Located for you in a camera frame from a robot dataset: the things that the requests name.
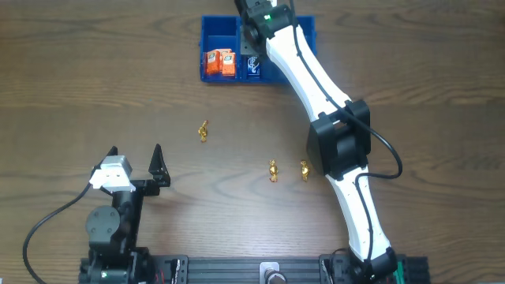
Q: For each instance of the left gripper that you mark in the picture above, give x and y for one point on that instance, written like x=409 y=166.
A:
x=146 y=188

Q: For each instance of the gold candy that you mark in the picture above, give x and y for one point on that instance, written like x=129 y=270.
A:
x=304 y=170
x=273 y=170
x=203 y=131

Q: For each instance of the orange candy box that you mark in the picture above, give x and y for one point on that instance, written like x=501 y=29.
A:
x=213 y=63
x=229 y=65
x=225 y=51

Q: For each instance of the blue candy pack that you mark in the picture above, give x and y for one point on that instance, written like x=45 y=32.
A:
x=253 y=66

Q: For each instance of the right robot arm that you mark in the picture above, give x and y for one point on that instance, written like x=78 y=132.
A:
x=307 y=75

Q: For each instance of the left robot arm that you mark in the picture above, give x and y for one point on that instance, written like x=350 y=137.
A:
x=114 y=229

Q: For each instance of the blue tray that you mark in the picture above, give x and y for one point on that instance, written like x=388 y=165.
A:
x=221 y=35

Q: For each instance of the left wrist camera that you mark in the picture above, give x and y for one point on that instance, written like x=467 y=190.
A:
x=112 y=173

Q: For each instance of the mounting rail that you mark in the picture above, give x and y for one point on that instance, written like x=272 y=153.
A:
x=229 y=270

